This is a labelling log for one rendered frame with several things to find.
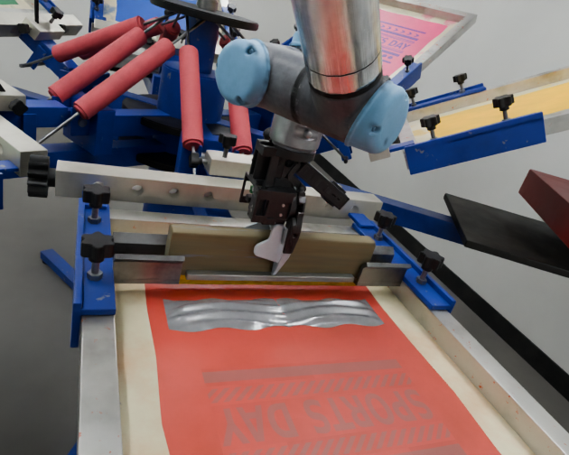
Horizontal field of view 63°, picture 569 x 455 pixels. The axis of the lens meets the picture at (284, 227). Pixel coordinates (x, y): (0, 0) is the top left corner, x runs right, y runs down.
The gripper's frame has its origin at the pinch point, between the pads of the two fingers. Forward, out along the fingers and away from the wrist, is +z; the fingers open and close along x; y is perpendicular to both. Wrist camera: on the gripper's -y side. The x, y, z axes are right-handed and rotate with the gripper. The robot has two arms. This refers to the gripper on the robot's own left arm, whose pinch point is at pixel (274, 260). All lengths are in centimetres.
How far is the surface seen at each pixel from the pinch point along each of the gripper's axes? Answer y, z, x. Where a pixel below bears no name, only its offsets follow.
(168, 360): 18.9, 5.3, 16.4
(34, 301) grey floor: 45, 100, -124
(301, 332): -1.6, 5.3, 12.1
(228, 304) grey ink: 8.5, 4.6, 5.9
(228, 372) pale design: 11.7, 5.3, 19.1
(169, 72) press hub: 9, -13, -80
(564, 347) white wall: -200, 80, -55
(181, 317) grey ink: 16.3, 4.5, 8.8
